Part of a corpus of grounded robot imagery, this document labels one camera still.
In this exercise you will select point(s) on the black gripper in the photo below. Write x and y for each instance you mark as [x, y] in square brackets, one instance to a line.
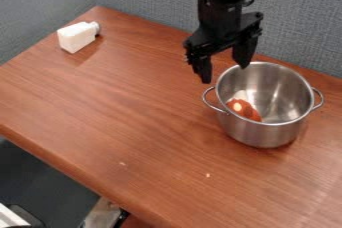
[224, 28]

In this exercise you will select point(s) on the white toy mushroom red cap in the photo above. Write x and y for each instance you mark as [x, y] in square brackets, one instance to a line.
[240, 106]

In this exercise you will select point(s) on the shiny metal pot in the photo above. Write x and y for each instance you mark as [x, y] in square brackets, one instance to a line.
[278, 93]

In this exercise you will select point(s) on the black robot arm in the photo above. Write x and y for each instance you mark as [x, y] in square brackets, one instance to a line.
[224, 29]

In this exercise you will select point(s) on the white plastic bottle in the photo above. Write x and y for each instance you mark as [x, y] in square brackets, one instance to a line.
[77, 35]

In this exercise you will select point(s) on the white box at corner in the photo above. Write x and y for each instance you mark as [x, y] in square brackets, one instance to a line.
[9, 219]

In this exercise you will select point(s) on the table leg frame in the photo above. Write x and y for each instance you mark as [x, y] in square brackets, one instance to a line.
[105, 215]

